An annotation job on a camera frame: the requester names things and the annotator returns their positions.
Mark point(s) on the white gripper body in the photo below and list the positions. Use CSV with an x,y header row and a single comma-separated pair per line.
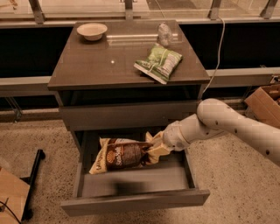
x,y
172,137

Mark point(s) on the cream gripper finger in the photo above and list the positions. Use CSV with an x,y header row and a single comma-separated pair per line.
x,y
154,153
155,140

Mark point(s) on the brown chip bag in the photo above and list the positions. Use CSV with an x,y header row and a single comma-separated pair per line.
x,y
117,153

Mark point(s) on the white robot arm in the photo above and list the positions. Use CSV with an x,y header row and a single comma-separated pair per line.
x,y
212,119

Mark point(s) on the closed grey top drawer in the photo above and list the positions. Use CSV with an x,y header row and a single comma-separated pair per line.
x,y
128,115

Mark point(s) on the open grey middle drawer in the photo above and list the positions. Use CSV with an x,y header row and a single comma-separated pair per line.
x,y
169,183

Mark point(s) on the grey drawer cabinet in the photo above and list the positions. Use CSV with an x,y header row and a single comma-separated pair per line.
x,y
103,72

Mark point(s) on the green chip bag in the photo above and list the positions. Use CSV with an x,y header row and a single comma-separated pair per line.
x,y
160,63

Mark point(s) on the cardboard box right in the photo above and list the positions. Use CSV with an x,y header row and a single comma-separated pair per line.
x,y
264,104

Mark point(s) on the clear plastic bottle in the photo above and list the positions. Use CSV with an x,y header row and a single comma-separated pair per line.
x,y
164,34

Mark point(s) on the black stand leg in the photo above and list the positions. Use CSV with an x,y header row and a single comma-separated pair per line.
x,y
30,181

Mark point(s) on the white paper bowl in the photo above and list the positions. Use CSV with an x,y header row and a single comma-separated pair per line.
x,y
92,31

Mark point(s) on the metal window railing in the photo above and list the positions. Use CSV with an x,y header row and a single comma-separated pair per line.
x,y
20,13

